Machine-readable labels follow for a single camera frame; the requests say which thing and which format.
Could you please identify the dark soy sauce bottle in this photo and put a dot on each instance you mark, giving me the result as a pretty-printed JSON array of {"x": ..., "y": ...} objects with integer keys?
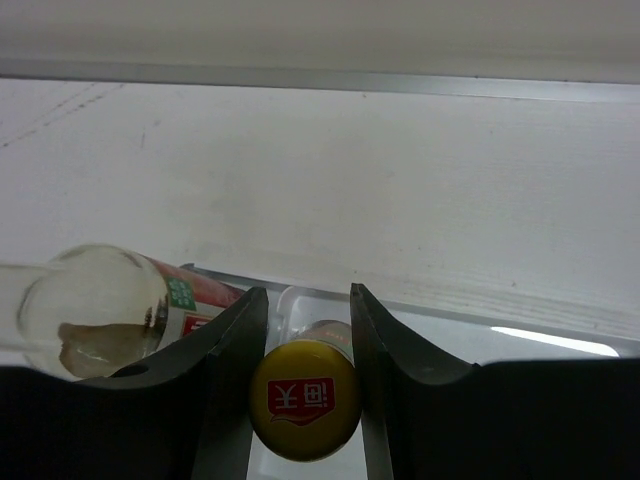
[{"x": 95, "y": 309}]

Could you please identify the red chili sauce bottle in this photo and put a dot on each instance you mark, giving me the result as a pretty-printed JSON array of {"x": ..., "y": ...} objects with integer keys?
[{"x": 304, "y": 397}]

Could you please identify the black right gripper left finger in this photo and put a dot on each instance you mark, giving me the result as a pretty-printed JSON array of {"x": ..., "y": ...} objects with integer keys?
[{"x": 181, "y": 413}]

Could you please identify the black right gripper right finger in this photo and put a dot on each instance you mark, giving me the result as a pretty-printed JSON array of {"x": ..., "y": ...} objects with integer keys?
[{"x": 430, "y": 415}]

